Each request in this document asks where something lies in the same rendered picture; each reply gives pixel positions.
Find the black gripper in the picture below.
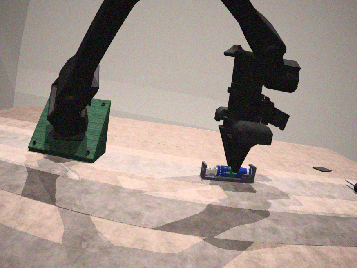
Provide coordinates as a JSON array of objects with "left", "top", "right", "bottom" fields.
[{"left": 214, "top": 82, "right": 273, "bottom": 173}]

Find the blue cylindrical battery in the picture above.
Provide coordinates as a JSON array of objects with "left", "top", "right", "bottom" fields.
[{"left": 216, "top": 165, "right": 251, "bottom": 179}]

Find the black battery holder with spring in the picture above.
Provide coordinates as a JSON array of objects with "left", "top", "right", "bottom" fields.
[{"left": 200, "top": 161, "right": 257, "bottom": 184}]

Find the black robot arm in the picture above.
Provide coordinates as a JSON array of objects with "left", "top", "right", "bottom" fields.
[{"left": 47, "top": 0, "right": 301, "bottom": 141}]

